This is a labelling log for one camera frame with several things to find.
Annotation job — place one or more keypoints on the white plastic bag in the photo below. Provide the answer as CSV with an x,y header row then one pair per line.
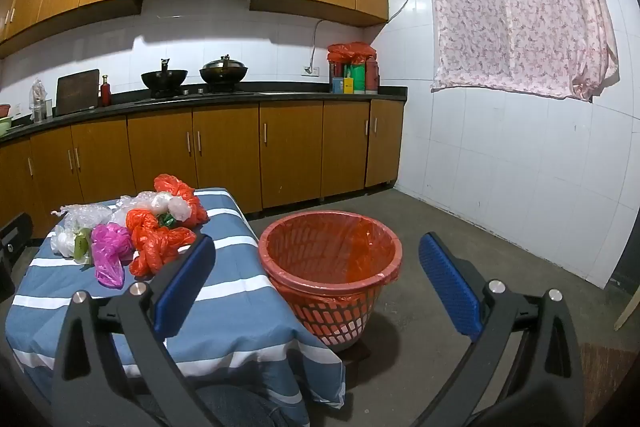
x,y
172,206
62,243

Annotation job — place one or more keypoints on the clear bag on counter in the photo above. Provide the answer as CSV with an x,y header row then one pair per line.
x,y
39,102

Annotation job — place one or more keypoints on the black wok with lid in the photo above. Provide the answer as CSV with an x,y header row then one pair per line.
x,y
224,69

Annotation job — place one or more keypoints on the person's denim leg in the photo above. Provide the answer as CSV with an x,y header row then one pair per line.
x,y
235,407

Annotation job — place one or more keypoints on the wooden lower cabinets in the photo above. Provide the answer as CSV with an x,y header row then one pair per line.
x,y
225,152

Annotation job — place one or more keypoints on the clear plastic bags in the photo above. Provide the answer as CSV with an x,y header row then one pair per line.
x,y
90,213

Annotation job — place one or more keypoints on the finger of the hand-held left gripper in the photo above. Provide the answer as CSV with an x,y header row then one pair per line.
x,y
15,257

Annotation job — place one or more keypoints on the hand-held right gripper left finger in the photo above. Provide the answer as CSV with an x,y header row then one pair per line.
x,y
182,287

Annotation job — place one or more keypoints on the knotted orange plastic bag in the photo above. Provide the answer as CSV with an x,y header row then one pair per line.
x,y
152,239

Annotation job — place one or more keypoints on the green bowl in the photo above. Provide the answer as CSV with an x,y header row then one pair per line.
x,y
5,124

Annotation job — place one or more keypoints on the orange bag over thermoses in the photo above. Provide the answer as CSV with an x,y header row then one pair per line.
x,y
350,52

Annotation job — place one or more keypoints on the red thermos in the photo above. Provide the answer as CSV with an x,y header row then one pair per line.
x,y
372,77

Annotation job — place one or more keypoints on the dark cutting board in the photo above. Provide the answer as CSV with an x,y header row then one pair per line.
x,y
77,92

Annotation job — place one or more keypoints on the green canister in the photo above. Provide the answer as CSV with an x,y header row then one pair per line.
x,y
358,79

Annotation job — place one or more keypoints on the pink plastic bag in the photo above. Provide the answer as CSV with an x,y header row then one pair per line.
x,y
110,252

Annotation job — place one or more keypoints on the yellow-green foil wrapper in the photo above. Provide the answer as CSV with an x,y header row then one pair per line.
x,y
82,247

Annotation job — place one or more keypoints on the blue white striped tablecloth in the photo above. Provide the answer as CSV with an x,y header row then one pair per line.
x,y
240,267

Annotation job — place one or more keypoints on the blue yellow box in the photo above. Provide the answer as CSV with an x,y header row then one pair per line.
x,y
343,85

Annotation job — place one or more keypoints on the crumpled orange plastic bag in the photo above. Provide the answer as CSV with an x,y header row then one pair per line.
x,y
180,189

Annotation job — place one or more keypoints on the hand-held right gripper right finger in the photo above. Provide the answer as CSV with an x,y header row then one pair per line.
x,y
450,287

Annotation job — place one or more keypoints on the gas stove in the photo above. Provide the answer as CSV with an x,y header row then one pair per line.
x,y
200,92

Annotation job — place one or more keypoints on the red plastic trash basket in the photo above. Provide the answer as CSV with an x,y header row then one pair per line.
x,y
325,252

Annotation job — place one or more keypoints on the green plastic bag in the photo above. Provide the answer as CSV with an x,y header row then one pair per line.
x,y
167,220

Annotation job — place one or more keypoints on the red bottle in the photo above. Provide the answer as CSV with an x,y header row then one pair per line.
x,y
105,94

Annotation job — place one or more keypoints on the red bowl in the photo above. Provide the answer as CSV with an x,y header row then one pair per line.
x,y
4,109

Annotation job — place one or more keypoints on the wooden stick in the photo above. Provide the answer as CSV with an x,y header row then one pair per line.
x,y
627,309

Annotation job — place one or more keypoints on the pink floral curtain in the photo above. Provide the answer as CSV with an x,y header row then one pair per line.
x,y
520,2

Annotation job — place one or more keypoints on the black open wok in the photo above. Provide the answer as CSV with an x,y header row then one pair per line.
x,y
164,78

